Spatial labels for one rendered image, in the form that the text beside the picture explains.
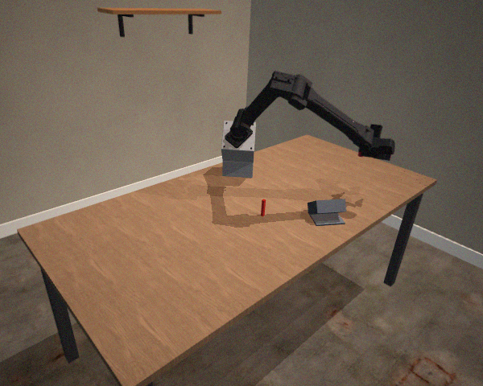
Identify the grey sloped panel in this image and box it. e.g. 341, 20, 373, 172
308, 199, 346, 226

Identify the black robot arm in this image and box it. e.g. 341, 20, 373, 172
225, 71, 394, 155

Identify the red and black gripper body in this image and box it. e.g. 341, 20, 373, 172
359, 148, 391, 160

